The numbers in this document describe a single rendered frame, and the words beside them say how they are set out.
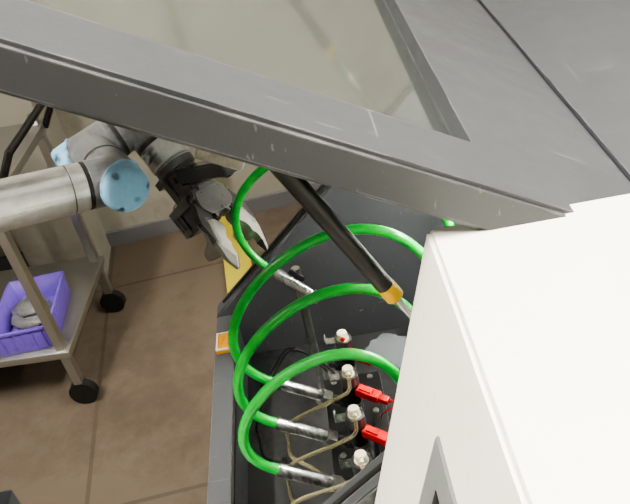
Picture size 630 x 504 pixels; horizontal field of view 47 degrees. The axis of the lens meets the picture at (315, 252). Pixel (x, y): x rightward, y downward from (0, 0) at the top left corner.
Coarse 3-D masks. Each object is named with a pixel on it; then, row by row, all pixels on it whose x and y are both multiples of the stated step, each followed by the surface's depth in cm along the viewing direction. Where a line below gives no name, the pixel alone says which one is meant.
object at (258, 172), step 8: (256, 168) 112; (264, 168) 110; (248, 176) 114; (256, 176) 112; (248, 184) 114; (240, 192) 115; (240, 200) 116; (232, 208) 118; (240, 208) 118; (232, 216) 119; (232, 224) 120; (448, 224) 105; (240, 232) 121; (240, 240) 122; (248, 248) 123; (248, 256) 123; (256, 256) 123; (264, 264) 124
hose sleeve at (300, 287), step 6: (282, 270) 124; (276, 276) 124; (282, 276) 124; (288, 276) 124; (282, 282) 124; (288, 282) 124; (294, 282) 124; (300, 282) 124; (294, 288) 124; (300, 288) 124; (306, 288) 124; (312, 288) 125; (306, 294) 124
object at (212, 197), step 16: (176, 160) 121; (192, 160) 125; (160, 176) 122; (176, 192) 125; (192, 192) 120; (208, 192) 122; (224, 192) 124; (176, 208) 123; (208, 208) 120; (224, 208) 123; (176, 224) 124; (192, 224) 123
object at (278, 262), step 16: (352, 224) 95; (368, 224) 95; (304, 240) 95; (320, 240) 95; (400, 240) 96; (288, 256) 96; (272, 272) 97; (256, 288) 98; (240, 304) 100; (240, 320) 102; (240, 352) 106; (288, 384) 110; (304, 384) 111; (320, 400) 112
